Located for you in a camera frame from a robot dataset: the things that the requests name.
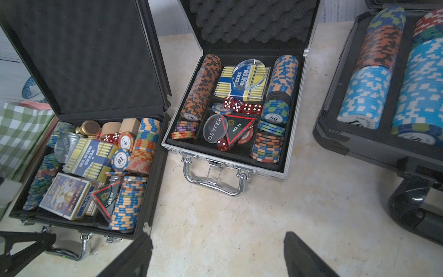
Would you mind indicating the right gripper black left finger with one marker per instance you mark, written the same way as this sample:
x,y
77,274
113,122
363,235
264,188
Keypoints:
x,y
134,261

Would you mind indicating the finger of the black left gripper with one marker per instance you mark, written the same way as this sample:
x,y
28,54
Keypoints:
x,y
18,249

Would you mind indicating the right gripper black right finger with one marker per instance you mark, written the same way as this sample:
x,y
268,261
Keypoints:
x,y
302,261

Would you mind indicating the small silver poker case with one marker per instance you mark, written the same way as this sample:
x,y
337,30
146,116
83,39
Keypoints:
x,y
251,71

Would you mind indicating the large black poker case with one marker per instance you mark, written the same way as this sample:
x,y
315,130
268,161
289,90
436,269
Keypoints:
x,y
385,105

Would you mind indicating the purple playing card box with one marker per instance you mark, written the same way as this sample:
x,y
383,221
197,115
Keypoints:
x,y
66,197

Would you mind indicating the blue yellow card deck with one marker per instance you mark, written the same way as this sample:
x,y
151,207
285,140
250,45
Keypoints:
x,y
91,159

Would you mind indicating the green checked cloth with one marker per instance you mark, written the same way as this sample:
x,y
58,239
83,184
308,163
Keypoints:
x,y
22,129

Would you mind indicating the clear dealer button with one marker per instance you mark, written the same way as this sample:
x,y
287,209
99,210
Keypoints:
x,y
215,128

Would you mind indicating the pink cutting board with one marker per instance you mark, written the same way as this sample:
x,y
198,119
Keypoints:
x,y
35,105

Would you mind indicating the blue floral ceramic bowl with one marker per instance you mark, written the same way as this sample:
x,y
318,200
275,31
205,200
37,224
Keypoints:
x,y
32,92

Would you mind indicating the light blue long chip stack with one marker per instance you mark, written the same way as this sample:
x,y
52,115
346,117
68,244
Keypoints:
x,y
419,112

